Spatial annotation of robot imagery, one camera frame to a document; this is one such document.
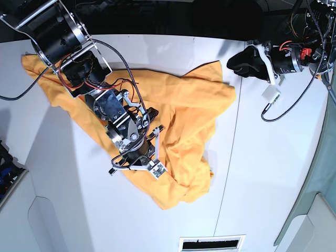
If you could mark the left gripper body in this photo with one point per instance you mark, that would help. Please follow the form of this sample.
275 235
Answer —
285 59

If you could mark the table cable slot grommet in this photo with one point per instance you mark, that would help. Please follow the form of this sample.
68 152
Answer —
216 243

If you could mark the orange handled scissors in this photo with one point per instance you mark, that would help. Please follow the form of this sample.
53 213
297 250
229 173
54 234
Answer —
326 81

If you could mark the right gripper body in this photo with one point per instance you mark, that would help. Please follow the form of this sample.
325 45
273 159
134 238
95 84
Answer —
139 159

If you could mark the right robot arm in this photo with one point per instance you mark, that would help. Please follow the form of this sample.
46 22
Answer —
64 45

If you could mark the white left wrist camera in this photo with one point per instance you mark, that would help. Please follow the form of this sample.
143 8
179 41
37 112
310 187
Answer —
271 94

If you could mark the blue clutter at left edge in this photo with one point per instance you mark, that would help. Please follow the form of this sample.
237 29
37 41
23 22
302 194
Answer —
7 169

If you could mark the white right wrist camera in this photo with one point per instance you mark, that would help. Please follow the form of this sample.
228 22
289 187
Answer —
156 168

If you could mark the yellow t-shirt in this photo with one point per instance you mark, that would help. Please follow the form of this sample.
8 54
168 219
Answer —
188 107

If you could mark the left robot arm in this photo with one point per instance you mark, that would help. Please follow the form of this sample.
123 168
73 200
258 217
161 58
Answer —
313 48

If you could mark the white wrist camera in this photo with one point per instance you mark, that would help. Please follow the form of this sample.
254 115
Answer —
271 94
156 168

